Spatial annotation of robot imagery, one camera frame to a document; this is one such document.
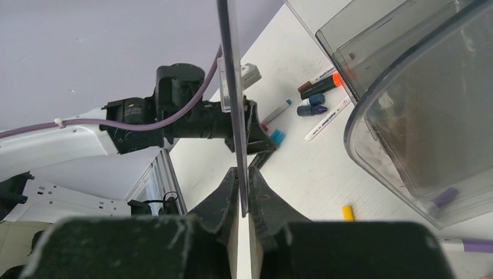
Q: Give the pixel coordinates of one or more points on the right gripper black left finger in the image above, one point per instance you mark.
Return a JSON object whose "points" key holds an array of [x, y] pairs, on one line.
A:
{"points": [[217, 212]]}

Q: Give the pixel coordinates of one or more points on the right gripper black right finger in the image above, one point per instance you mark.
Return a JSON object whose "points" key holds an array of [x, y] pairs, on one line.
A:
{"points": [[269, 211]]}

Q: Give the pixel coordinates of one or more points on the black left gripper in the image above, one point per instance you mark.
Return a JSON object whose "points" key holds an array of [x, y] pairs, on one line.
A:
{"points": [[213, 123]]}

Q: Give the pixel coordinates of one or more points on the orange tip black highlighter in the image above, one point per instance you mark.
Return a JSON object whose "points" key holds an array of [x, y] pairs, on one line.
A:
{"points": [[323, 86]]}

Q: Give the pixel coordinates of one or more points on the clear drawer organizer box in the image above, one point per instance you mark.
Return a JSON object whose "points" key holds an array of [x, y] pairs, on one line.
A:
{"points": [[420, 76]]}

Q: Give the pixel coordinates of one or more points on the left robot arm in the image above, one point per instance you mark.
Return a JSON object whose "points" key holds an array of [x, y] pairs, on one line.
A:
{"points": [[175, 110]]}

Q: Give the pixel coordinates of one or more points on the teal cap marker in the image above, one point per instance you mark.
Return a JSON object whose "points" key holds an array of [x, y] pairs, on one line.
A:
{"points": [[278, 110]]}

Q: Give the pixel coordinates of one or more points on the yellow marker cap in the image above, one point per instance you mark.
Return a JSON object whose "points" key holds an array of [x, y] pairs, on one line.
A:
{"points": [[347, 213]]}

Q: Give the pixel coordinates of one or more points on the blue cap small bottle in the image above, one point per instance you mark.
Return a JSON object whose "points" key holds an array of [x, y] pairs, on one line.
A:
{"points": [[316, 99]]}

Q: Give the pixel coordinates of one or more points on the white acrylic marker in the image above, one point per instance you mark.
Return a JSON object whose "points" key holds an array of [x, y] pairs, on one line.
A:
{"points": [[328, 119]]}

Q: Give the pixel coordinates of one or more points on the brown cap acrylic marker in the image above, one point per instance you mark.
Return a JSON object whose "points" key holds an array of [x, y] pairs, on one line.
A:
{"points": [[322, 75]]}

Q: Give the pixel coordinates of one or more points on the purple cap marker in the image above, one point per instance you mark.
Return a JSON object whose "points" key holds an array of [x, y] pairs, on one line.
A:
{"points": [[459, 245]]}

